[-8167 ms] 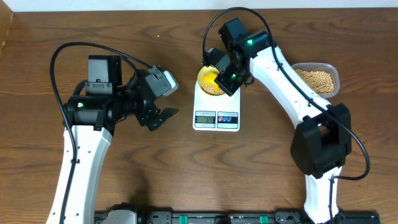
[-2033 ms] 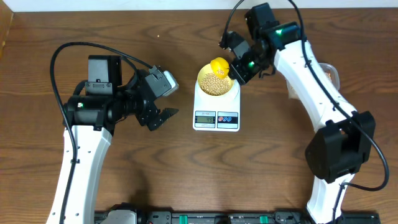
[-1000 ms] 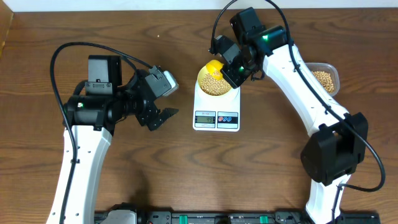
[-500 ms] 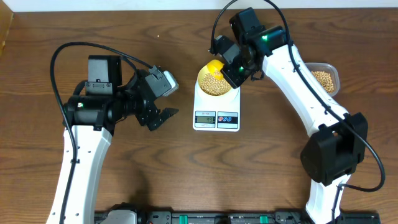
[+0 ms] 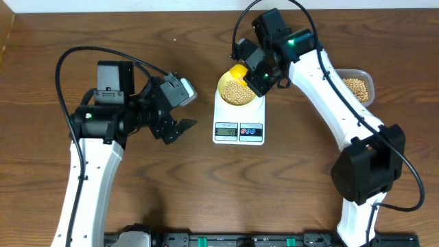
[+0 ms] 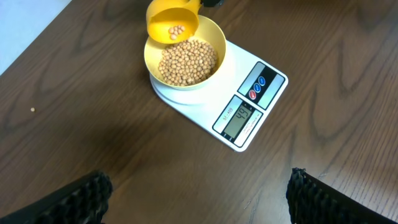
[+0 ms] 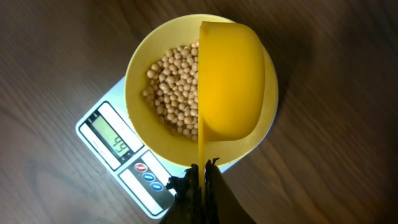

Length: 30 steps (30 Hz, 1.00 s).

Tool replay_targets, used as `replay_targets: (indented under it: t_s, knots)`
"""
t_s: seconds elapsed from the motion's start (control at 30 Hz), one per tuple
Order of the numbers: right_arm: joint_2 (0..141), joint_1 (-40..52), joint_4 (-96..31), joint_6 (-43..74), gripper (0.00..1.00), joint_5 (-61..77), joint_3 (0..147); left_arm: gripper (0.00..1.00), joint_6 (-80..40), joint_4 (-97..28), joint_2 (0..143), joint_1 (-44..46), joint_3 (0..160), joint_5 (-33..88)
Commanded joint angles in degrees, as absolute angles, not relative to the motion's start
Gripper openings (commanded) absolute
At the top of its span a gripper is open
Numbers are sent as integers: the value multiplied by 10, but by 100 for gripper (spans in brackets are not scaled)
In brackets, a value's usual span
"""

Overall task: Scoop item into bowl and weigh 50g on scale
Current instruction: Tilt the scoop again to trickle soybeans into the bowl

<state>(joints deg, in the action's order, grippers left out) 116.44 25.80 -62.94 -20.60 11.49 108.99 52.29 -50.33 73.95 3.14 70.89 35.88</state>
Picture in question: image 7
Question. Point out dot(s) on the soybeans in bowl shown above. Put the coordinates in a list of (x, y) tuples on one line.
[(172, 90)]

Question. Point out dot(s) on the pale yellow bowl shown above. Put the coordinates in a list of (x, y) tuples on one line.
[(178, 150)]

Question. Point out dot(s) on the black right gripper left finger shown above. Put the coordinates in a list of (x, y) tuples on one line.
[(187, 206)]

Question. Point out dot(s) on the white digital kitchen scale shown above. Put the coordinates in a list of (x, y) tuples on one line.
[(143, 174)]

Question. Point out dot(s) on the yellow plastic measuring scoop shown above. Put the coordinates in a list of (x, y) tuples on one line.
[(231, 75)]

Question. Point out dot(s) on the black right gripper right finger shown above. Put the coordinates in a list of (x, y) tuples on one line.
[(221, 206)]

